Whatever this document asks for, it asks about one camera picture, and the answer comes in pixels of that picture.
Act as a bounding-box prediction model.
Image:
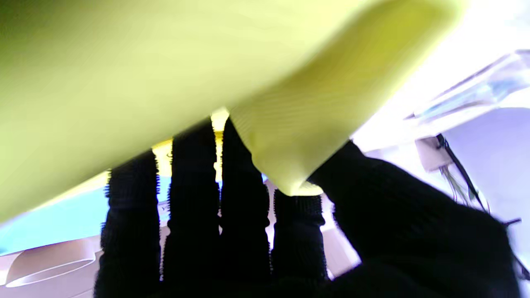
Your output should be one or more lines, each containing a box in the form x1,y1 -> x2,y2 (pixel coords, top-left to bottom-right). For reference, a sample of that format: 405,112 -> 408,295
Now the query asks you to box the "wide shallow wooden bowl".
4,238 -> 102,288

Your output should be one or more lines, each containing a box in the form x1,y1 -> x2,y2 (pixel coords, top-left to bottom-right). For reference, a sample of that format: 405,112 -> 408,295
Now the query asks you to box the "blue and yellow school bag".
0,0 -> 472,255

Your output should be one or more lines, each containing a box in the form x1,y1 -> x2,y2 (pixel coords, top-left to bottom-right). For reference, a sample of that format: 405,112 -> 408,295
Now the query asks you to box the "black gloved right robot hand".
94,118 -> 522,298

